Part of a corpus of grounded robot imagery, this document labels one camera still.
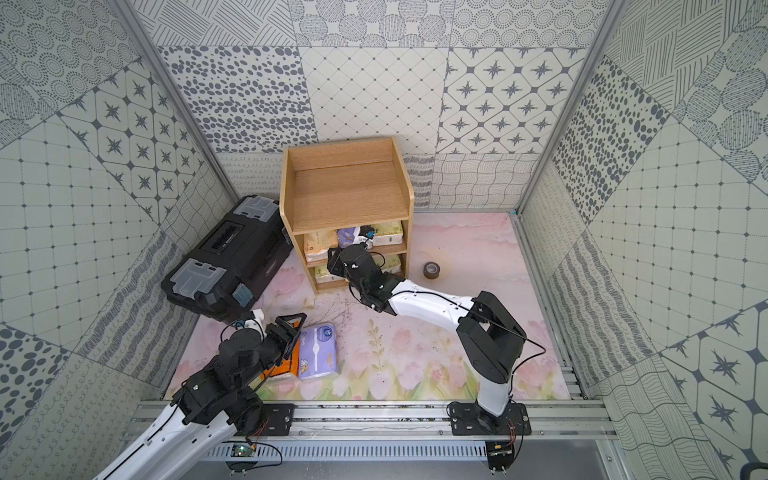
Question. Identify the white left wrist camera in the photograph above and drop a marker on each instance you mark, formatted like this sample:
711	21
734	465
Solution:
255	320

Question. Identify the aluminium mounting rail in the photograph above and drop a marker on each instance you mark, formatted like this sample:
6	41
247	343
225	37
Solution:
429	420

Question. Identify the grey tape roll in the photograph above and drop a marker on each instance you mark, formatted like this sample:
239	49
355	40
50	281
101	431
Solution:
431	270

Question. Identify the green tissue pack middle shelf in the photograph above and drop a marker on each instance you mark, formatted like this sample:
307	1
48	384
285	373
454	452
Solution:
387	233

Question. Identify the green circuit board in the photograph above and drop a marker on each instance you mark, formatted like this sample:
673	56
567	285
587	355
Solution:
242	452

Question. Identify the wooden three-tier shelf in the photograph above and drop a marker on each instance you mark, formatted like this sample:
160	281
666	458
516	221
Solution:
340	184

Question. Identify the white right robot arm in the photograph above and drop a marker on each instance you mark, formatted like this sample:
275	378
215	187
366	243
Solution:
492	339

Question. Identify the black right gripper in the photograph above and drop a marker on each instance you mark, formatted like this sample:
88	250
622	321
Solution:
334	261

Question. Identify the orange tissue pack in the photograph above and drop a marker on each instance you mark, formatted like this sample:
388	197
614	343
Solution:
289	366

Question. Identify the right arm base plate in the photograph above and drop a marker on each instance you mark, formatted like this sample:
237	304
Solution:
469	419

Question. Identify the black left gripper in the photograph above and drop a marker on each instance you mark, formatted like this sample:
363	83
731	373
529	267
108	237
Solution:
280	334

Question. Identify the white slotted cable duct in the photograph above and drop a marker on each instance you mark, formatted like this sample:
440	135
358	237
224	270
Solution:
338	450

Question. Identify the yellow-orange tissue pack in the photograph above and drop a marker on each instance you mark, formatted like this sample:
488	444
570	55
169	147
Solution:
317	244

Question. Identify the small purple tissue pack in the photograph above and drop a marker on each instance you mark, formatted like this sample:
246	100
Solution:
349	236

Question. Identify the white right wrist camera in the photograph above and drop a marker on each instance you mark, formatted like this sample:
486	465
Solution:
367	232

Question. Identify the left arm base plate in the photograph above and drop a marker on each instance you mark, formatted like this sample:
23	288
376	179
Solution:
271	419

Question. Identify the black plastic toolbox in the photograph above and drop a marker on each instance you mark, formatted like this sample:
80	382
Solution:
228	271

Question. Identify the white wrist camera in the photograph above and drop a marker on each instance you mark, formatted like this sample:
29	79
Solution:
367	232
255	320

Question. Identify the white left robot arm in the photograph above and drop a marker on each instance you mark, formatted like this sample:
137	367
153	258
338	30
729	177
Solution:
215	404

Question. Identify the green tissue pack bottom right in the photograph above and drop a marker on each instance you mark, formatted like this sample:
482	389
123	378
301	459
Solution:
392	264

